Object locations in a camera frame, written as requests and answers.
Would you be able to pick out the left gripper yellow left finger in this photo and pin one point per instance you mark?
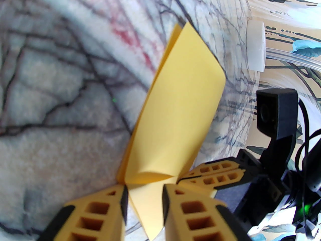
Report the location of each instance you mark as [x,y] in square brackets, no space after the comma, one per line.
[95,217]

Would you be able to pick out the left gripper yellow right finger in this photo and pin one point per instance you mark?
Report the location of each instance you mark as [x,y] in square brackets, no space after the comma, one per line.
[195,220]

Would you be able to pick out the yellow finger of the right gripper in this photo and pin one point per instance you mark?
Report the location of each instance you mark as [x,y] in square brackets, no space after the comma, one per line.
[213,183]
[215,168]

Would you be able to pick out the yellow paper sheet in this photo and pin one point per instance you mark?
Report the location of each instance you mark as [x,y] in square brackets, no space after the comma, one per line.
[180,97]

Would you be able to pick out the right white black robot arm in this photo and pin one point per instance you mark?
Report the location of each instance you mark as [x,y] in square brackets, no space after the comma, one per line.
[283,213]

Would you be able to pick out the white masking tape roll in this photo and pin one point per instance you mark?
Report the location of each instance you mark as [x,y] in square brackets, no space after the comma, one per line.
[255,46]

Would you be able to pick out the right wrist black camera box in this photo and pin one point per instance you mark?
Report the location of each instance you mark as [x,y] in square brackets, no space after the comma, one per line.
[278,112]

